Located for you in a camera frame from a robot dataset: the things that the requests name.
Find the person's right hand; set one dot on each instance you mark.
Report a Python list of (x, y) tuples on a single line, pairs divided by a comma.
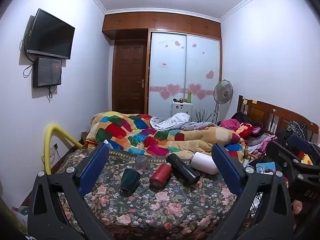
[(298, 207)]

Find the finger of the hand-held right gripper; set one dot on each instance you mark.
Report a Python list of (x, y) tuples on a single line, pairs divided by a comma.
[(280, 153), (303, 142)]

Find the dark dotted cloth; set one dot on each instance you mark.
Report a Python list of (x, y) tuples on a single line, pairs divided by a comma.
[(296, 129)]

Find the red bottle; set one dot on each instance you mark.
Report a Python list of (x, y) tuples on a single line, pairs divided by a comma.
[(161, 176)]

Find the dark green cup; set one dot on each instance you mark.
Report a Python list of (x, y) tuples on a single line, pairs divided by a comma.
[(130, 181)]

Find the wooden headboard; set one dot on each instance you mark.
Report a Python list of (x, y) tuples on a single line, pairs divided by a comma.
[(275, 115)]

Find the white cup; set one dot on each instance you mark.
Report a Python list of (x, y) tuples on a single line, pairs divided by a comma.
[(203, 163)]

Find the wall socket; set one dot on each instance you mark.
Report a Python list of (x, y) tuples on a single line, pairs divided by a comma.
[(54, 146)]

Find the green bottle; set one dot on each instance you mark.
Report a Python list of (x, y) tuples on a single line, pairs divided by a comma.
[(189, 98)]

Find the light blue box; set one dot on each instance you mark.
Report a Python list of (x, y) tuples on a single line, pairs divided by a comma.
[(265, 166)]

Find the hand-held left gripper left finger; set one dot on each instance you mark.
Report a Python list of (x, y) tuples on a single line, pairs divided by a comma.
[(93, 170)]

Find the frosted sliding wardrobe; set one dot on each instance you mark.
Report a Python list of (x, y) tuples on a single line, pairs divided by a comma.
[(185, 67)]

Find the white appliance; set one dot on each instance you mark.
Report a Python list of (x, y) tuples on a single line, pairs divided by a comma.
[(182, 110)]

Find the black thermos bottle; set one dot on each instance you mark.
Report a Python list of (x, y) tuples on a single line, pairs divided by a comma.
[(182, 168)]

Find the wall-mounted television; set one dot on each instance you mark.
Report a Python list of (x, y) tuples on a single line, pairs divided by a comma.
[(51, 35)]

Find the black bag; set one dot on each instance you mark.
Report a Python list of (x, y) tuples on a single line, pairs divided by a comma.
[(241, 117)]

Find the dark twig decoration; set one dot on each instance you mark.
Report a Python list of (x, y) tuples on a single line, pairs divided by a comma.
[(202, 116)]

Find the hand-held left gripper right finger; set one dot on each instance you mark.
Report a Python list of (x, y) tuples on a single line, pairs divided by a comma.
[(226, 170)]

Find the clear glass cup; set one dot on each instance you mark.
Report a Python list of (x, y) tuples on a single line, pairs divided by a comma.
[(142, 165)]

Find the wooden overhead cabinet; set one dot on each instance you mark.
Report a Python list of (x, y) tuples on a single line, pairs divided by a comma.
[(162, 22)]

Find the floral bedsheet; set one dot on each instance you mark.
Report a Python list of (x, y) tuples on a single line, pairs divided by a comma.
[(150, 207)]

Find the pink cloth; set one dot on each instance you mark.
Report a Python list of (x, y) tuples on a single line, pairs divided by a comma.
[(228, 123)]

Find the yellow toy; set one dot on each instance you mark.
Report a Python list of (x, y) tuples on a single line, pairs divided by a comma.
[(306, 159)]

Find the standing fan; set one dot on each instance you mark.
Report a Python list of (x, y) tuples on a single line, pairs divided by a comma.
[(223, 91)]

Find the colourful patchwork blanket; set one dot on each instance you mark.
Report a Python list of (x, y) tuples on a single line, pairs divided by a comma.
[(150, 137)]

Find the brown wooden door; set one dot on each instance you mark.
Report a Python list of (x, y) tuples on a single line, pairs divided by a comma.
[(130, 77)]

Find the red plush toy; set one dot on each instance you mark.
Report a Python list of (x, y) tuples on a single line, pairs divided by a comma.
[(246, 129)]

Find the small wall monitor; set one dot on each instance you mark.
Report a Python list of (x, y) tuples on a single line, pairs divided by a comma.
[(47, 72)]

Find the grey checked cloth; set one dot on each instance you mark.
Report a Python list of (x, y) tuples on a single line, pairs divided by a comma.
[(172, 122)]

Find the yellow pipe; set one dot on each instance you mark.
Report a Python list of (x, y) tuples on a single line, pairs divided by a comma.
[(53, 132)]

